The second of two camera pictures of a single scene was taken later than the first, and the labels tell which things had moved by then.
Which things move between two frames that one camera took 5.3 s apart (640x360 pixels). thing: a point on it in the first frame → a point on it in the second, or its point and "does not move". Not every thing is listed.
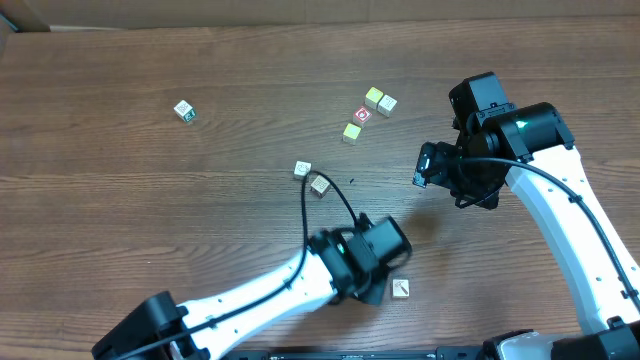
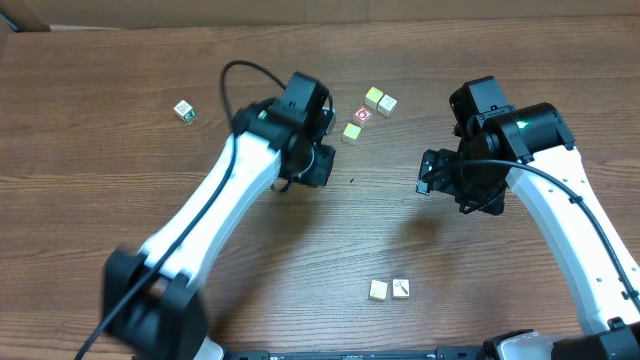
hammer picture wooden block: x=400 y=289 does not move
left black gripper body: x=373 y=292 → x=316 y=170
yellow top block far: x=373 y=97 does not move
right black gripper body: x=439 y=167 does not move
